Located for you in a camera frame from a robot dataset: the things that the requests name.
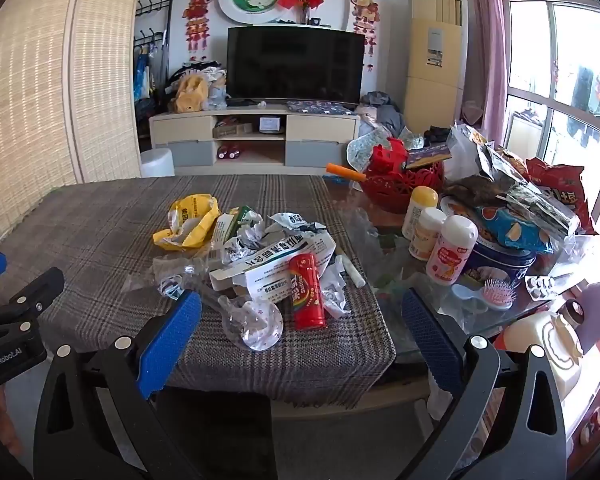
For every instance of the yellow plush toy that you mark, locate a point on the yellow plush toy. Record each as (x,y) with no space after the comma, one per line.
(190,92)

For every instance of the black television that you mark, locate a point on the black television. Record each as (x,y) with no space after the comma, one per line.
(295,65)

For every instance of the red hanging wall decoration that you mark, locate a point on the red hanging wall decoration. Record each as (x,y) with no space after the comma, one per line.
(364,15)
(197,15)

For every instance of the red plastic basket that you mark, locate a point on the red plastic basket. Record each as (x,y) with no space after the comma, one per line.
(385,190)

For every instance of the red snack bag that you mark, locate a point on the red snack bag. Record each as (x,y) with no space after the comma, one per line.
(560,185)

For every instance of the white bottle pink label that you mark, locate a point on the white bottle pink label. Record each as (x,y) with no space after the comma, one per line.
(447,260)

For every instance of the yellow capped white bottle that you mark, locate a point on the yellow capped white bottle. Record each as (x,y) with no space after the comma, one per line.
(420,200)

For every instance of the blue hanging bag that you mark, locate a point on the blue hanging bag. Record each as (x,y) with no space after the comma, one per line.
(141,75)

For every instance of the pile of grey clothes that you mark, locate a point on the pile of grey clothes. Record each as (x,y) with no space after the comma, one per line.
(385,112)

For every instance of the silver blister pack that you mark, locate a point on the silver blister pack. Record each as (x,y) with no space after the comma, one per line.
(545,287)

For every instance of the white flattened medicine box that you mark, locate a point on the white flattened medicine box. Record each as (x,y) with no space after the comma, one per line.
(280,255)

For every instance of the black coat rack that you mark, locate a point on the black coat rack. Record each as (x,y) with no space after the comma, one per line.
(171,35)

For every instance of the dark patterned cloth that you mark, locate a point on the dark patterned cloth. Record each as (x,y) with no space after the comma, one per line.
(320,106)

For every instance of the red candy tube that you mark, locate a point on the red candy tube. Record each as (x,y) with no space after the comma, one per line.
(307,305)

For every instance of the cream grey TV cabinet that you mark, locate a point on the cream grey TV cabinet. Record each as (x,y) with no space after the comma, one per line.
(185,122)

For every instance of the yellow wrapper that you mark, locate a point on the yellow wrapper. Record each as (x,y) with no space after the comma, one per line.
(200,220)

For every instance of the pink hair brush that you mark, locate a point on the pink hair brush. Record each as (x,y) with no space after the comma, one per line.
(497,292)

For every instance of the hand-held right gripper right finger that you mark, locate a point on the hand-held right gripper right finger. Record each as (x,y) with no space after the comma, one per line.
(432,345)

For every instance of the dark book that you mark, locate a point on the dark book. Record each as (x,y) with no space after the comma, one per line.
(427,156)

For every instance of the silver snack bag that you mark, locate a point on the silver snack bag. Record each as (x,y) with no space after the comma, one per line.
(545,205)

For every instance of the clear plastic bag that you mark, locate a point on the clear plastic bag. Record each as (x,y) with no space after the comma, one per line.
(462,152)

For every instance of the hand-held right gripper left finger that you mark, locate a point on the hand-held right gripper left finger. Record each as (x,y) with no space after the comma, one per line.
(170,345)

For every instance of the pink curtain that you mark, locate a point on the pink curtain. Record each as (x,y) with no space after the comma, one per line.
(495,60)

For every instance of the red plastic toy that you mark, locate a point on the red plastic toy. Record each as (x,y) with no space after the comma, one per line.
(387,157)

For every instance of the clear plastic packaging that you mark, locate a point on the clear plastic packaging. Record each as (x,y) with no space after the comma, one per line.
(260,325)

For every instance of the white framed window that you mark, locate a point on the white framed window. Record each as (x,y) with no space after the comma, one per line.
(530,95)

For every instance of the cream standing air conditioner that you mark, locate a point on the cream standing air conditioner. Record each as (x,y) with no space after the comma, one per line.
(435,100)

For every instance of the green white small box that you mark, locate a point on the green white small box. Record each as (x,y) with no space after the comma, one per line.
(230,222)

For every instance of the blue snack bag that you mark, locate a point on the blue snack bag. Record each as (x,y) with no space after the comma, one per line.
(510,230)

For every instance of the blue cookie tin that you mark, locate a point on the blue cookie tin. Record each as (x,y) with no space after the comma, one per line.
(495,265)

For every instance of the white bottle yellow label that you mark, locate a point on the white bottle yellow label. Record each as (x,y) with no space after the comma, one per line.
(425,235)

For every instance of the grey plaid tablecloth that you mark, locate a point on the grey plaid tablecloth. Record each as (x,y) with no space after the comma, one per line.
(105,220)

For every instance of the small white tube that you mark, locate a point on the small white tube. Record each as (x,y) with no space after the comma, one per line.
(352,275)

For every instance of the teal patterned plastic bag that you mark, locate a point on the teal patterned plastic bag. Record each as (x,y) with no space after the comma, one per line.
(367,147)

